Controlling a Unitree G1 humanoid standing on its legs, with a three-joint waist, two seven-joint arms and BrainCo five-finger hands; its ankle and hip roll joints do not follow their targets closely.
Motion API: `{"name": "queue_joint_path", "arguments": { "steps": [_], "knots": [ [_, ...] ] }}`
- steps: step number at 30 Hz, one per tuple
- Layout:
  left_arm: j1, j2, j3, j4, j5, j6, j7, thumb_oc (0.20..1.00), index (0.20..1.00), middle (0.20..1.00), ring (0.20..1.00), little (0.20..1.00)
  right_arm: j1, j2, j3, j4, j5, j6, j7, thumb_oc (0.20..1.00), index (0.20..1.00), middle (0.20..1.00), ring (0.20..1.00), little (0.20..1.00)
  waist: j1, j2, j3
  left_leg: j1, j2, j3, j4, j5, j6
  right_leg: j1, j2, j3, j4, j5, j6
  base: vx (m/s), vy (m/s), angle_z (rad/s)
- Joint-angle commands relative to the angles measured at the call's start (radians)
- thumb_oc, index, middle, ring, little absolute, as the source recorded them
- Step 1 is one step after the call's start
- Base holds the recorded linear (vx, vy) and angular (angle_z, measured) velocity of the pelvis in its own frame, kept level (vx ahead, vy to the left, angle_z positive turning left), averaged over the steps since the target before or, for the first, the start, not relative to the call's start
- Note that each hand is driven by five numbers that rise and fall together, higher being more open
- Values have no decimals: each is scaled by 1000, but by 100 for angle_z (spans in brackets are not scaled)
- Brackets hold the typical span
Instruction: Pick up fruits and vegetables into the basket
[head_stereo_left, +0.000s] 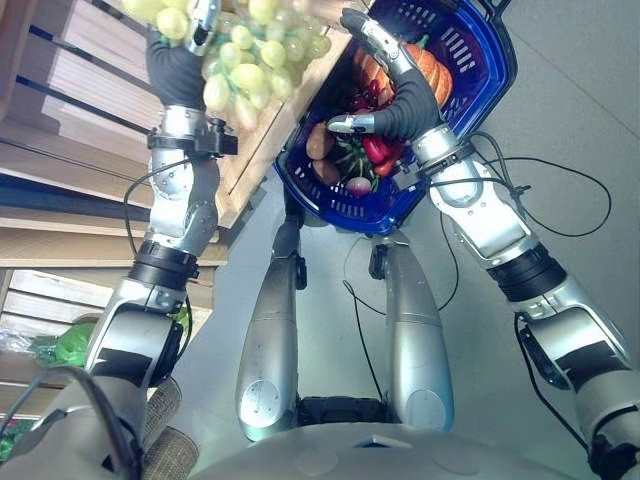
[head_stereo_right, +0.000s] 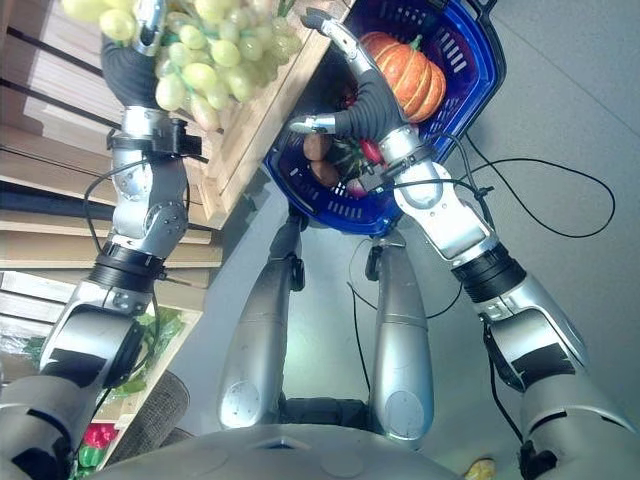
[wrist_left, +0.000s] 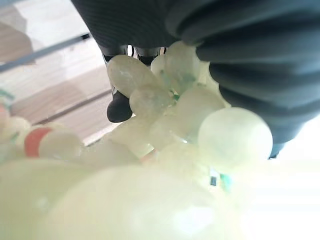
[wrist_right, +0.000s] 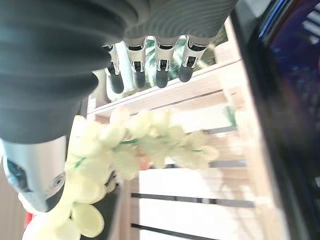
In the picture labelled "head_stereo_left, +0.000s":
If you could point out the pale purple onion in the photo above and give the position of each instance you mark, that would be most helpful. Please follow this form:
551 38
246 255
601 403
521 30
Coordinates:
359 186

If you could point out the light wooden crate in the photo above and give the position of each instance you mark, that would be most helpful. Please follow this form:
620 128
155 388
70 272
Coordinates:
272 130

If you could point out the brown potato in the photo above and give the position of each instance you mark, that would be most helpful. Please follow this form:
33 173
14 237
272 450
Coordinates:
327 172
320 140

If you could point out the green grape bunch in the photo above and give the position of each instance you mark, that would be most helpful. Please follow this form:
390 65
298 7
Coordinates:
260 60

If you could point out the orange pumpkin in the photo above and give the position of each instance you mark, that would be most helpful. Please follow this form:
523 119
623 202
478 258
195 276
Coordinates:
435 70

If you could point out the silver robot torso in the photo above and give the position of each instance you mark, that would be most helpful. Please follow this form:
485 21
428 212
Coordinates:
360 455

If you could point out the woven grey sleeve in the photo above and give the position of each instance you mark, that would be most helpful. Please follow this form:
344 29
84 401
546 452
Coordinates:
167 430

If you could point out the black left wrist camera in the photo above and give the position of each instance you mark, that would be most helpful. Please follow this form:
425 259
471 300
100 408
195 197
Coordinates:
217 140

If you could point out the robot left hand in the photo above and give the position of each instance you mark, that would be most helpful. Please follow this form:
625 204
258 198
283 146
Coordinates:
172 75

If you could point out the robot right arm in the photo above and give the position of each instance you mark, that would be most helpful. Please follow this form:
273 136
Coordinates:
495 225

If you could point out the green striped vegetable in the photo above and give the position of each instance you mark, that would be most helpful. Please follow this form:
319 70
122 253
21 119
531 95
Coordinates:
352 160

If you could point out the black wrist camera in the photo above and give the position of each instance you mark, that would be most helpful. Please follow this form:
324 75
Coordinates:
407 177
217 140

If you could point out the wooden slatted shelf unit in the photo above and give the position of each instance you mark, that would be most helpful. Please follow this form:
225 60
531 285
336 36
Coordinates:
65 150

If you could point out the dark red cherries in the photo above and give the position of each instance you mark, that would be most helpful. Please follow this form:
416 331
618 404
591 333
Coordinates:
367 97

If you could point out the robot right leg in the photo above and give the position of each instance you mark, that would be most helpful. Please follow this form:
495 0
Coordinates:
417 340

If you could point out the green leafy lettuce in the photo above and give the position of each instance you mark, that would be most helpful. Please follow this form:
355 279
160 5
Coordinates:
70 345

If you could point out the robot leg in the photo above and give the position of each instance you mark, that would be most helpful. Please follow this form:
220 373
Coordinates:
417 340
270 340

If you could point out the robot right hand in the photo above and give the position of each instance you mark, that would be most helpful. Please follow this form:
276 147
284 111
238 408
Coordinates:
417 110

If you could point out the blue plastic shopping basket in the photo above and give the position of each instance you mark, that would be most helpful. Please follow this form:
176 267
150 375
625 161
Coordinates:
480 55

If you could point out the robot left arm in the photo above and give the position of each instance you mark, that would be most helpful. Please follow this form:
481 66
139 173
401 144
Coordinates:
172 215

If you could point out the red bell pepper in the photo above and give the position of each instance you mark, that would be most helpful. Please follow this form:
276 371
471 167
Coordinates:
377 150

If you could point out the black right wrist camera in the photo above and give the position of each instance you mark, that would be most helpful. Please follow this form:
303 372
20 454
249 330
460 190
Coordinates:
407 177

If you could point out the robot left leg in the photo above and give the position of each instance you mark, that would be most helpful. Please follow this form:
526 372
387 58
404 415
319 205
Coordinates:
270 340

